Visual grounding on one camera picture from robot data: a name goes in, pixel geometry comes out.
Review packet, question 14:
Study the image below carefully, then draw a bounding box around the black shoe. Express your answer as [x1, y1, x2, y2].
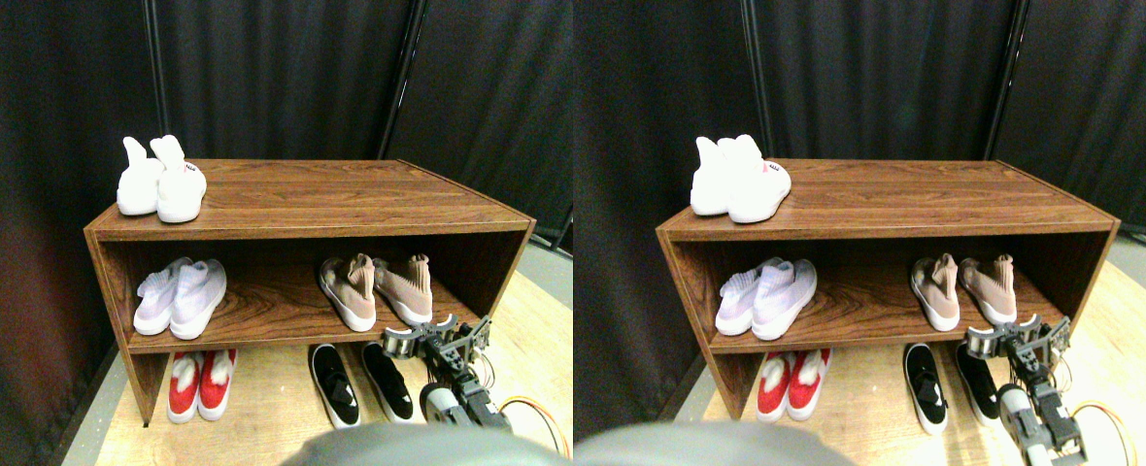
[954, 343, 1003, 428]
[308, 344, 361, 429]
[359, 342, 417, 424]
[903, 344, 950, 435]

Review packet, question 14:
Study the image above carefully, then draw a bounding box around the beige shoe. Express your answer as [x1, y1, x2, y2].
[319, 254, 378, 332]
[910, 254, 961, 332]
[372, 254, 434, 326]
[958, 254, 1018, 326]

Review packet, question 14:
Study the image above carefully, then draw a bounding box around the brown shoe rack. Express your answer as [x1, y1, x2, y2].
[84, 159, 537, 426]
[656, 159, 1123, 420]

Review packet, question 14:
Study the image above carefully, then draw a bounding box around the lilac shoe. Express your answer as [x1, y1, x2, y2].
[752, 259, 818, 341]
[715, 260, 774, 336]
[133, 258, 192, 336]
[169, 259, 228, 341]

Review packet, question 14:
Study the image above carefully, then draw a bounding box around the black curtain stand pole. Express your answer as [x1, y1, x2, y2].
[982, 0, 1033, 163]
[146, 0, 171, 161]
[740, 0, 774, 161]
[375, 0, 429, 162]

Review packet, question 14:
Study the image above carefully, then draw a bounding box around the white shoe with red mark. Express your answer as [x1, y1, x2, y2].
[151, 135, 208, 224]
[719, 135, 792, 224]

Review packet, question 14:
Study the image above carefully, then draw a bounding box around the black bracket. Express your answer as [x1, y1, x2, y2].
[464, 316, 494, 362]

